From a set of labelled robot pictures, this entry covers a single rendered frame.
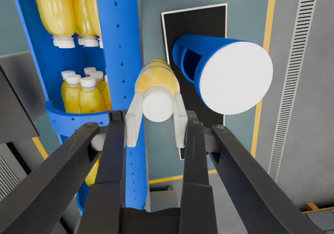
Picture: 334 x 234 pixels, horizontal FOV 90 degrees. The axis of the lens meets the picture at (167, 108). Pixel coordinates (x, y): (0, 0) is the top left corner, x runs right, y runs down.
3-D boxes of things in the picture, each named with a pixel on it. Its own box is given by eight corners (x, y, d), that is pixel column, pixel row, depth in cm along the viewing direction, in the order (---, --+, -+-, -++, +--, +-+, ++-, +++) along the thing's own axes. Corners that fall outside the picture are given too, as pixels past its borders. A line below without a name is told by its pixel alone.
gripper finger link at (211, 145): (189, 136, 12) (229, 137, 12) (182, 110, 17) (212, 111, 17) (187, 153, 13) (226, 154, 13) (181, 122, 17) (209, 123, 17)
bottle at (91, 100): (88, 137, 55) (75, 82, 48) (110, 132, 58) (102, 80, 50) (87, 150, 49) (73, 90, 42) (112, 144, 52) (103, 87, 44)
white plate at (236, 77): (251, 22, 54) (249, 23, 55) (185, 79, 60) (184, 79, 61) (285, 83, 64) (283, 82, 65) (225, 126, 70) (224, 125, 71)
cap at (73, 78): (81, 80, 52) (80, 74, 51) (82, 83, 49) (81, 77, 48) (67, 81, 50) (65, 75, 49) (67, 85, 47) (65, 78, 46)
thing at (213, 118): (178, 152, 206) (180, 160, 193) (160, 13, 141) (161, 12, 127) (219, 145, 207) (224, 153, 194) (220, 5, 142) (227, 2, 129)
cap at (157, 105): (158, 81, 21) (158, 84, 19) (179, 102, 22) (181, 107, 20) (136, 102, 21) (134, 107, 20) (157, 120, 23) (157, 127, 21)
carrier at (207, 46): (191, 26, 133) (164, 50, 140) (249, 21, 55) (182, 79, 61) (211, 53, 144) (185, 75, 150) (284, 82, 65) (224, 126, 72)
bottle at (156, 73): (156, 51, 37) (158, 62, 19) (178, 74, 39) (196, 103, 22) (134, 73, 38) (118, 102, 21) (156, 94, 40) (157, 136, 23)
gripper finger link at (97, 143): (123, 152, 13) (82, 152, 12) (132, 122, 17) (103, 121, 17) (122, 135, 12) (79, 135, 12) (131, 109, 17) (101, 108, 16)
